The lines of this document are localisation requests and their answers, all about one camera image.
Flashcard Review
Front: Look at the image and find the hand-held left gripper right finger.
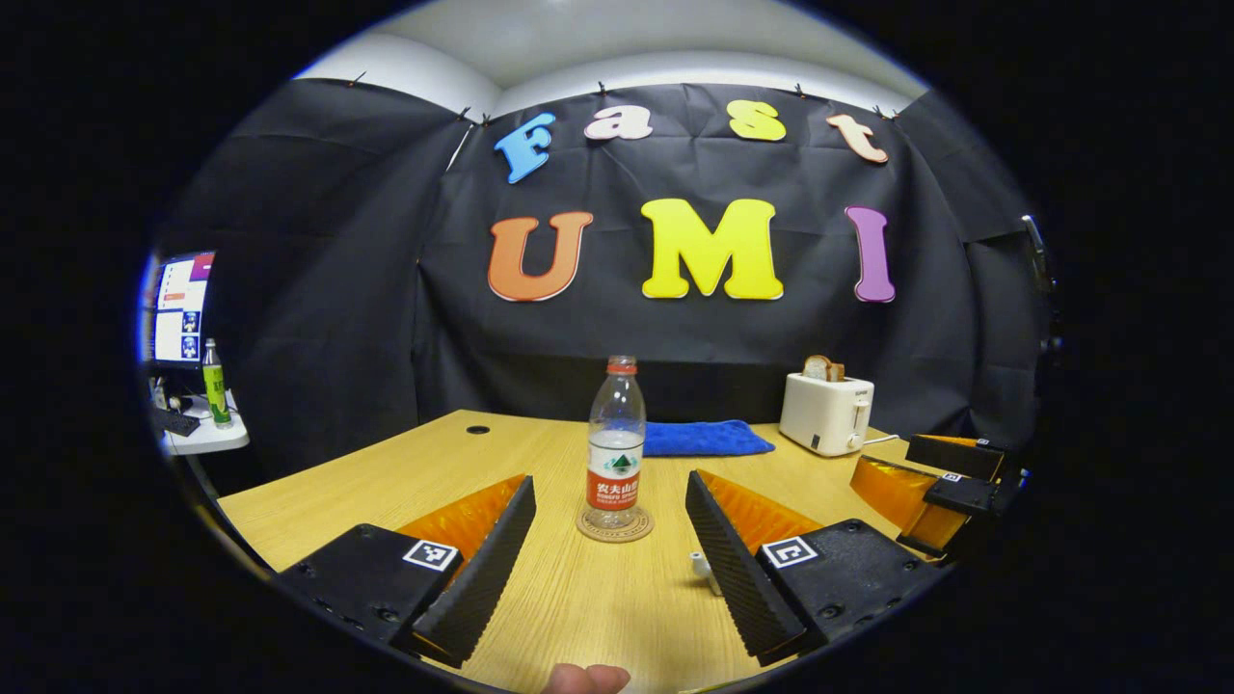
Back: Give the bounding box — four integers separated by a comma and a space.
684, 470, 944, 669

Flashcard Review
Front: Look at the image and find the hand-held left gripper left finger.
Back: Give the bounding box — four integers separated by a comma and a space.
275, 476, 538, 671

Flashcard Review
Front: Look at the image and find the round wooden coaster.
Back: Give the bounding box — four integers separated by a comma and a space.
577, 504, 655, 544

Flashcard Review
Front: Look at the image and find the clear plastic water bottle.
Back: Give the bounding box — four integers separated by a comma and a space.
585, 356, 648, 533

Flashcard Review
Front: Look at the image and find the green drink bottle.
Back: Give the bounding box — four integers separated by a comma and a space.
201, 337, 232, 428

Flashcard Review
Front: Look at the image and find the white toaster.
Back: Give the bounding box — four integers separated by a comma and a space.
779, 372, 875, 458

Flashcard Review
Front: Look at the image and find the blue towel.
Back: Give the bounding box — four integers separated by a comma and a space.
642, 419, 776, 458

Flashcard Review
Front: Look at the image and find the small white side table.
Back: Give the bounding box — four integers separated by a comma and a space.
159, 390, 250, 457

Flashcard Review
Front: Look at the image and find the computer monitor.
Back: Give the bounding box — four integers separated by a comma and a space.
145, 251, 216, 369

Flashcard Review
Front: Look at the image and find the right hand-held gripper cable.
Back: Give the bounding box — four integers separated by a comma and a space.
1020, 214, 1061, 358

